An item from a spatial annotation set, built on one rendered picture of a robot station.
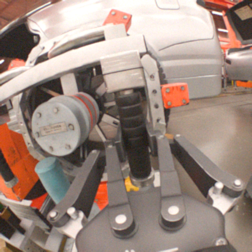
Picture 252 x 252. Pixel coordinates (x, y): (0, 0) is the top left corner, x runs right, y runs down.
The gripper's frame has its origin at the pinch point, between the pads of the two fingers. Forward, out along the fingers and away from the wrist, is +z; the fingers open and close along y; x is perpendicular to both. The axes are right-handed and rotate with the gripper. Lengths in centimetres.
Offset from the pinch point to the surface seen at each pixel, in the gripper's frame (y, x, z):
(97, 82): -19, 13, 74
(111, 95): -10, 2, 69
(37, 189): -79, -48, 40
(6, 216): -53, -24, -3
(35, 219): -78, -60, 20
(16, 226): -54, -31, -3
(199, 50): 54, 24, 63
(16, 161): -59, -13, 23
